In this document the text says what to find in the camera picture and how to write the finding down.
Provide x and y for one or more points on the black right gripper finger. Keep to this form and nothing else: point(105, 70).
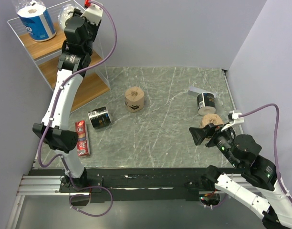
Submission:
point(210, 130)
point(198, 134)

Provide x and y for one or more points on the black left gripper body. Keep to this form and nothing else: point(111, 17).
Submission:
point(92, 29)

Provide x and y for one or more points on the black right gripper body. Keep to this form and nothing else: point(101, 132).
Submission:
point(221, 140)

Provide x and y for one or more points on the brown paper roll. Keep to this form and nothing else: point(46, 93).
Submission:
point(211, 119)
point(134, 99)

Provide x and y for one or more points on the blue monster paper roll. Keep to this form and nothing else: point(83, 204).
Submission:
point(65, 13)

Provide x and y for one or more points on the black paper roll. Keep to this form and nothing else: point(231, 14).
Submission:
point(206, 103)
point(99, 117)

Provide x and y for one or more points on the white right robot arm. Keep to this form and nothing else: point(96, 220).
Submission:
point(274, 206)

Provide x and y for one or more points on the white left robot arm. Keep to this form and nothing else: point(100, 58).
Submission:
point(53, 129)

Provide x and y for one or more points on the grey small box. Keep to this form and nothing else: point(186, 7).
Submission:
point(194, 91)

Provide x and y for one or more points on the brown wrapped paper roll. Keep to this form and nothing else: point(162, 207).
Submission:
point(134, 99)

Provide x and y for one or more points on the red toothpaste box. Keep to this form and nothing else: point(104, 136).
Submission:
point(83, 140)

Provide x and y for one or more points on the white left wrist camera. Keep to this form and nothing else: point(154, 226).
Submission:
point(93, 14)

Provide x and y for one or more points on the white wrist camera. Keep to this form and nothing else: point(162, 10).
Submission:
point(93, 14)
point(235, 119)

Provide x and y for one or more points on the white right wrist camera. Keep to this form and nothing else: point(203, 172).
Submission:
point(235, 119)

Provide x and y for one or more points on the white wire wooden shelf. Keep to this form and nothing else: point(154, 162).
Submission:
point(45, 56)

